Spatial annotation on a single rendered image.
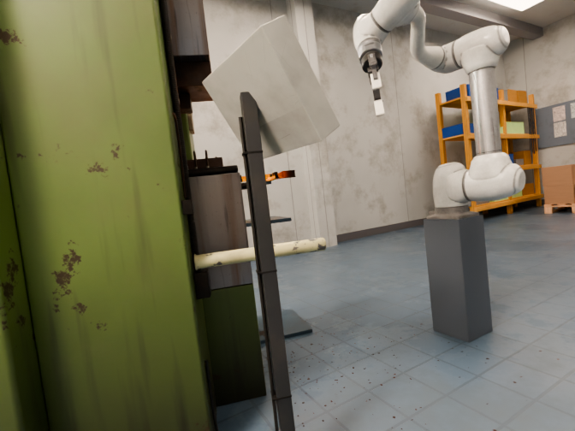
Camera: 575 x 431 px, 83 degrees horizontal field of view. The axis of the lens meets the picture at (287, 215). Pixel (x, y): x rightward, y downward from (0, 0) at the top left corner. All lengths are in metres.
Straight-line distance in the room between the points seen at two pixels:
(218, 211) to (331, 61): 4.72
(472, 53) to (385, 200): 4.43
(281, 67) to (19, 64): 0.73
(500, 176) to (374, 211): 4.24
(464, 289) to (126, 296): 1.45
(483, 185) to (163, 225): 1.35
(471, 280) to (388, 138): 4.61
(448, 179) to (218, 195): 1.11
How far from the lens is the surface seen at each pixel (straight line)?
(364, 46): 1.39
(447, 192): 1.78
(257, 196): 0.87
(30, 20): 1.24
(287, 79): 0.80
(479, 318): 1.94
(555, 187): 7.33
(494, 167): 1.70
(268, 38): 0.80
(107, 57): 1.14
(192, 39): 1.43
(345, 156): 5.49
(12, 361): 1.13
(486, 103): 1.75
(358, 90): 5.97
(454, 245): 1.77
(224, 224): 1.30
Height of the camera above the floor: 0.79
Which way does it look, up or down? 3 degrees down
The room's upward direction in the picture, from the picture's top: 7 degrees counter-clockwise
